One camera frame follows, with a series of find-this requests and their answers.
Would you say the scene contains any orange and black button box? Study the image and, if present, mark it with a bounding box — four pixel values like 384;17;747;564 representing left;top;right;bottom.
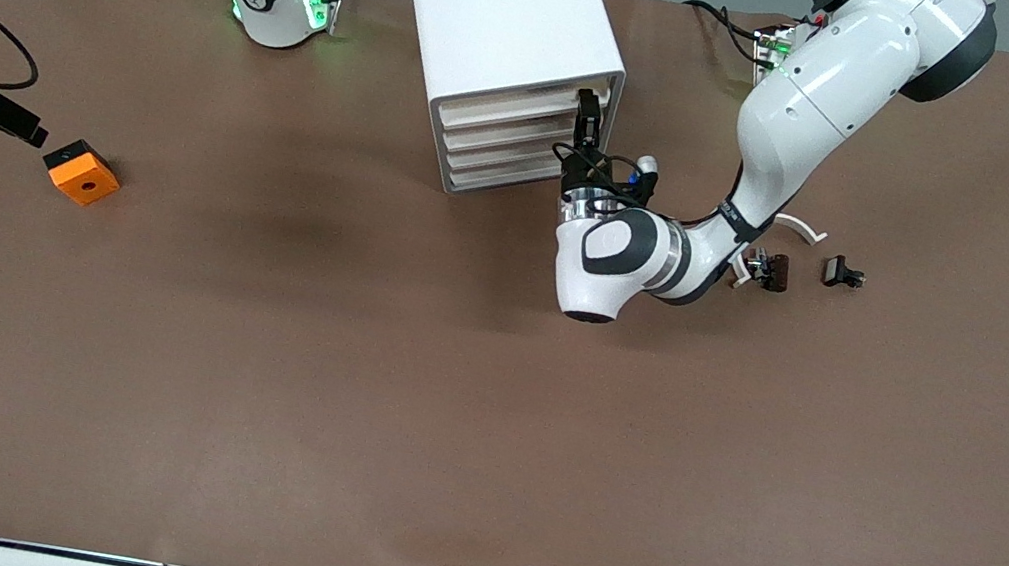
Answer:
36;134;127;212

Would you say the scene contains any white drawer cabinet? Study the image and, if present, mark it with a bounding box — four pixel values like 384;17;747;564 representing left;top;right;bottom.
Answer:
363;0;638;219

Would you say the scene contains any small dark brown component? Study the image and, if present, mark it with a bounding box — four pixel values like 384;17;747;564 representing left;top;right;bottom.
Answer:
742;246;794;295

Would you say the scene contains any white curved plastic part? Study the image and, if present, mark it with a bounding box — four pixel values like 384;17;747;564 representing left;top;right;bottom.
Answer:
727;206;831;303

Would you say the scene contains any small black clip component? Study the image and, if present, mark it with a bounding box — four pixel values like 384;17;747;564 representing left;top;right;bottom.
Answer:
821;255;871;294

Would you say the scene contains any brown table mat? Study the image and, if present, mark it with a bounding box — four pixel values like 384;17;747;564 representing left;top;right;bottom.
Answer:
0;0;1009;566

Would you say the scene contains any black left base cable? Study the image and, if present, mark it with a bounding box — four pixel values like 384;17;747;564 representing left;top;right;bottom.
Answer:
676;0;771;67

